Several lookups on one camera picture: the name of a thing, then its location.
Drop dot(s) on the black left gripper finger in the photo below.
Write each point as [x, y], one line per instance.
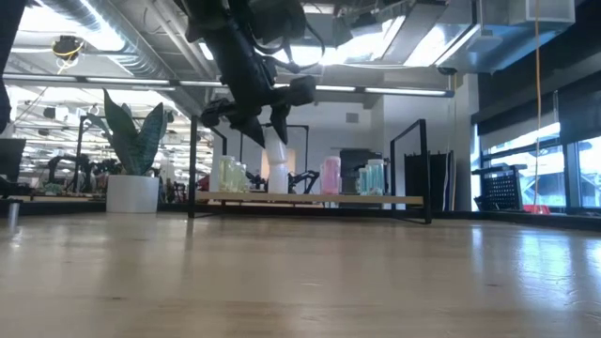
[281, 122]
[253, 131]

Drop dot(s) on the clear white medicine bottle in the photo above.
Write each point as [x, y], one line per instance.
[279, 179]
[276, 148]

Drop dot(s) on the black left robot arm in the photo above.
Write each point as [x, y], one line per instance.
[235, 61]

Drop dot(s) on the black boxy machine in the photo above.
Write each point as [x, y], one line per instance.
[354, 159]

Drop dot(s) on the green succulent plant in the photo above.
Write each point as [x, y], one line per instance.
[134, 141]

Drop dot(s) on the white round plant pot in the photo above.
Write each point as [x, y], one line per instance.
[133, 194]

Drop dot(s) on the black cabinet panel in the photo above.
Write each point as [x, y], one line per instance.
[439, 180]

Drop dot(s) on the black perforated metal cart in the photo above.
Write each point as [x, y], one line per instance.
[502, 190]

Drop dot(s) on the black monitor screen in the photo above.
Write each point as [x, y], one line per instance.
[11, 159]

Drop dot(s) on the small silver cylinder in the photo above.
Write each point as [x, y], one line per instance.
[13, 216]

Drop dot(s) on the red flat object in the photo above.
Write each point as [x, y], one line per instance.
[535, 209]

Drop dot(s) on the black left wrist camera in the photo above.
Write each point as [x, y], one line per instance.
[277, 19]

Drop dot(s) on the dark dome ceiling camera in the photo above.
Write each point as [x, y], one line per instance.
[447, 71]

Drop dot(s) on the thin black metal post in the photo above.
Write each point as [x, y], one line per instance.
[78, 150]

